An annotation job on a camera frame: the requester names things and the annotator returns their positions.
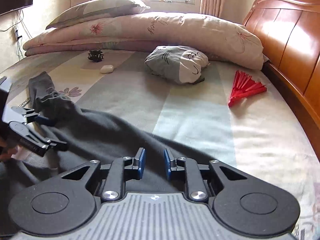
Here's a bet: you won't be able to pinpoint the bundled grey white cloth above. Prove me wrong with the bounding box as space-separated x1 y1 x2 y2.
144 46 209 85

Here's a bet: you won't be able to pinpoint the wooden orange headboard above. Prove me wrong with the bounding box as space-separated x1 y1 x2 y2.
243 0 319 155

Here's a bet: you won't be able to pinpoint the person left hand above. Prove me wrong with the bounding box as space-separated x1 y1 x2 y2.
0 138 18 162

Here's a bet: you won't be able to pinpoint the white earbuds case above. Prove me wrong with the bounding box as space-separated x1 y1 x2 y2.
100 65 114 74

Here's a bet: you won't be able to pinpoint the dark grey trousers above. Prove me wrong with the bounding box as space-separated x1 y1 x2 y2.
1 72 210 236

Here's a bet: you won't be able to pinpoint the black hair claw clip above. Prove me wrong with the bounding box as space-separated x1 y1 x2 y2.
87 50 104 62

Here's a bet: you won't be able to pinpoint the red folding fan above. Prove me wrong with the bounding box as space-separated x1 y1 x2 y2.
228 70 267 107

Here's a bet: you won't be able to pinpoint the striped pastel bed sheet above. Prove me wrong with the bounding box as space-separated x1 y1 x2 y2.
3 50 319 239

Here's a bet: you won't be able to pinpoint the folded floral pink quilt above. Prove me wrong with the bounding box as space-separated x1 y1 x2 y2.
23 12 266 70

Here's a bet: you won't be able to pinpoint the white wall power strip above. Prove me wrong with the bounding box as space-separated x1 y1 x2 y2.
14 27 22 42

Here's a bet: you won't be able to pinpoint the grey floral pillow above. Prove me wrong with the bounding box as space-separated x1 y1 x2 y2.
46 0 150 29

